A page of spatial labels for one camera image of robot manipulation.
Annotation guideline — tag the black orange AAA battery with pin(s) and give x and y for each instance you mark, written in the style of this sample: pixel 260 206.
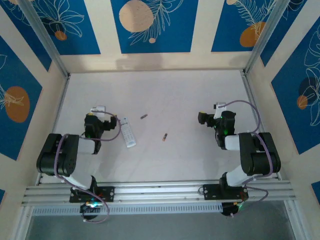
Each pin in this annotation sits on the black orange AAA battery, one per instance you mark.
pixel 164 137
pixel 143 116

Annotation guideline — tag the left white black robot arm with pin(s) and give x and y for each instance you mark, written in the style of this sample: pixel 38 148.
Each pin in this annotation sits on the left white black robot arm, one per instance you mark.
pixel 62 160

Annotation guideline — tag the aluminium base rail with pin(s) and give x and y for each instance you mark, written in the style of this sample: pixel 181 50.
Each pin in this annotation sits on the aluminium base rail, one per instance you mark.
pixel 162 192

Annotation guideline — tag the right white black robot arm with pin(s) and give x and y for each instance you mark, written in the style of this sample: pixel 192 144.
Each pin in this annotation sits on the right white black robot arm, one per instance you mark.
pixel 260 160

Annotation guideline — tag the aluminium frame post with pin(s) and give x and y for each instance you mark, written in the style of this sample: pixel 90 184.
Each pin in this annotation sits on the aluminium frame post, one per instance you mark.
pixel 262 37
pixel 45 37

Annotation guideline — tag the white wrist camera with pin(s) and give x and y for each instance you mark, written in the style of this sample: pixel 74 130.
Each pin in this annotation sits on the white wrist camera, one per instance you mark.
pixel 100 110
pixel 220 108

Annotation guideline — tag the blue floral wall panel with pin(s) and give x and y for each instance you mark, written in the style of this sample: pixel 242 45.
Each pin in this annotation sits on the blue floral wall panel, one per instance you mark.
pixel 175 37
pixel 316 191
pixel 225 25
pixel 82 37
pixel 2 196
pixel 10 137
pixel 30 30
pixel 287 112
pixel 282 25

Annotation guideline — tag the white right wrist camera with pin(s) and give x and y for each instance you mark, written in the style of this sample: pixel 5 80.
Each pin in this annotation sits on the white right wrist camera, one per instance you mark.
pixel 220 108

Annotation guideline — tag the white remote control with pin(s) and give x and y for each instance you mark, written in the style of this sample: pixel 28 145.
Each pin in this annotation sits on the white remote control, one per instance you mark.
pixel 128 135

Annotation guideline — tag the aluminium table side rail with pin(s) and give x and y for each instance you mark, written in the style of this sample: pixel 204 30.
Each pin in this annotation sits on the aluminium table side rail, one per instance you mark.
pixel 55 122
pixel 250 87

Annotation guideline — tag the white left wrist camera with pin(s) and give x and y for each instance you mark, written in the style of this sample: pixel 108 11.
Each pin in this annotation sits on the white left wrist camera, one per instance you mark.
pixel 100 110

